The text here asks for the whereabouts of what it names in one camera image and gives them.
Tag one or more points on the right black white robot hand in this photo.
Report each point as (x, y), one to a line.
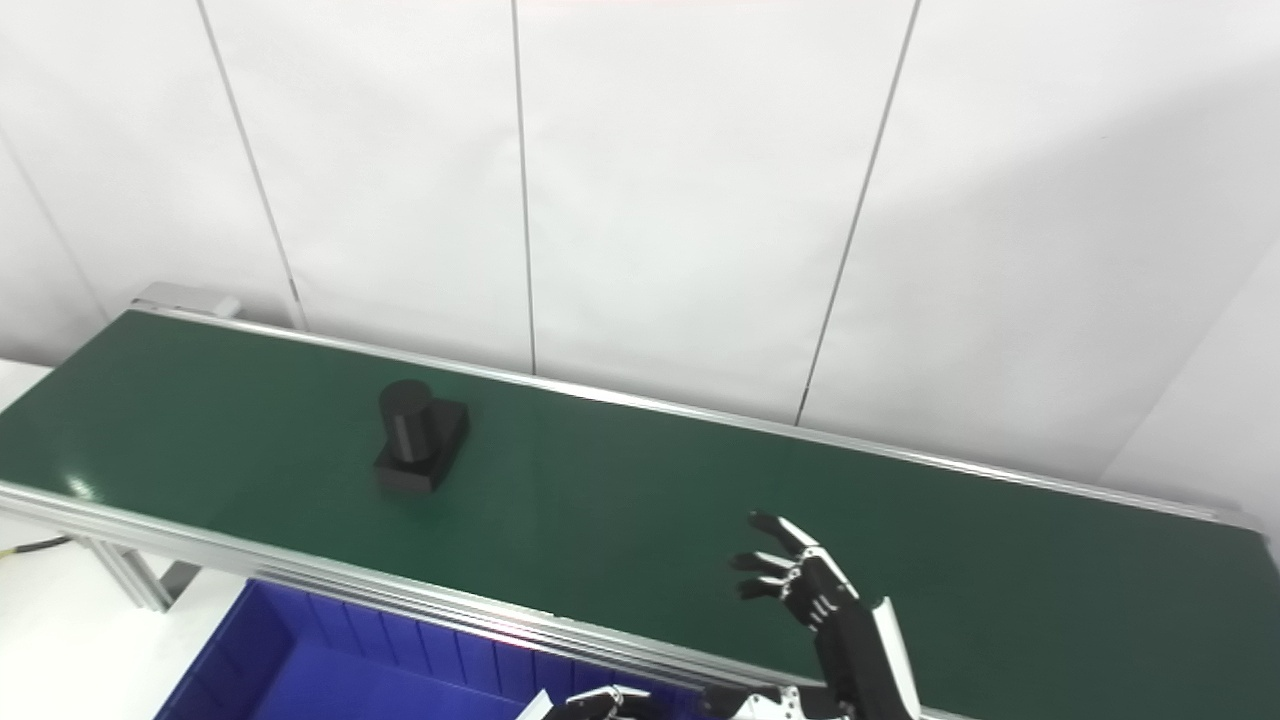
(850, 650)

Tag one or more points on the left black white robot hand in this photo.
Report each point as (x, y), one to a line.
(600, 708)

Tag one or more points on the black cylinder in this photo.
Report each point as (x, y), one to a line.
(420, 460)

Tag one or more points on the green conveyor belt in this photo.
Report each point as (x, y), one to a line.
(600, 500)
(300, 575)

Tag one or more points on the blue plastic bin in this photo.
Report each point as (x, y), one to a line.
(330, 680)

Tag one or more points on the aluminium conveyor leg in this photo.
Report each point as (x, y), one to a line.
(130, 580)

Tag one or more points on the grey conveyor end housing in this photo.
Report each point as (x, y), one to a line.
(185, 298)

